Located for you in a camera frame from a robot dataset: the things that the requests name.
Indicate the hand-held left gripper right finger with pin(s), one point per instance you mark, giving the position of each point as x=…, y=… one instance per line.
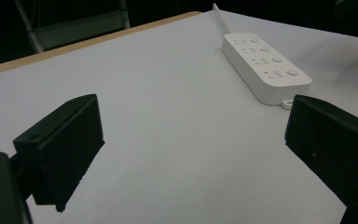
x=335, y=146

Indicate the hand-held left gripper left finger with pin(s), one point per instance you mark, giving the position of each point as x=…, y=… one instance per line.
x=62, y=146

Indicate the white power strip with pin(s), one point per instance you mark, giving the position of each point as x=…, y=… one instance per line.
x=265, y=67

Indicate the metal chair frame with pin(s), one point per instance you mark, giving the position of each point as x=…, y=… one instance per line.
x=74, y=26

